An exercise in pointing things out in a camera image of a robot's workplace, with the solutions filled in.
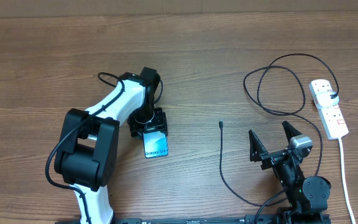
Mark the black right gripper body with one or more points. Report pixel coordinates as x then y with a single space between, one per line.
272 158

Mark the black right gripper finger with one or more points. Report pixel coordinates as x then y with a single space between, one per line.
291 133
257 149

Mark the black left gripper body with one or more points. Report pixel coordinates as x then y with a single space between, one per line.
148 119

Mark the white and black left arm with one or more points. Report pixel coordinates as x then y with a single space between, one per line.
85 156

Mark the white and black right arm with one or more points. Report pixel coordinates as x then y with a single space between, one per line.
307 196

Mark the white charger plug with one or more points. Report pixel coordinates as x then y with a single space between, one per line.
326 99

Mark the white power strip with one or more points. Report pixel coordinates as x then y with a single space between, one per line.
331 118

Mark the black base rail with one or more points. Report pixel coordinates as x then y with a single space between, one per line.
194 220

